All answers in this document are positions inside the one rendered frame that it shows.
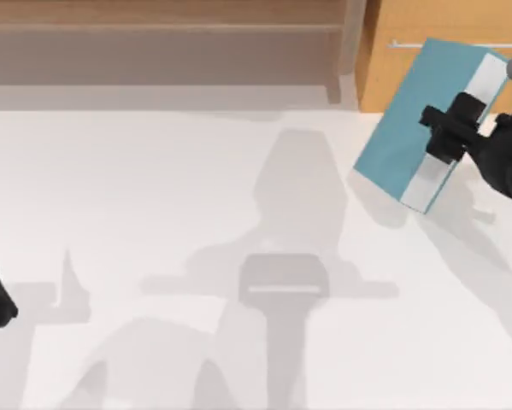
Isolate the long metal handle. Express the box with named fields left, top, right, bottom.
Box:
left=386, top=39, right=512, bottom=50

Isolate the teal book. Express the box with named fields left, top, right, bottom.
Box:
left=352, top=37, right=511, bottom=216

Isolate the wooden cupboard door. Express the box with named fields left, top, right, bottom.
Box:
left=356, top=0, right=512, bottom=115

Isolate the wooden open shelf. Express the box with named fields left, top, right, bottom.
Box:
left=0, top=0, right=361, bottom=105

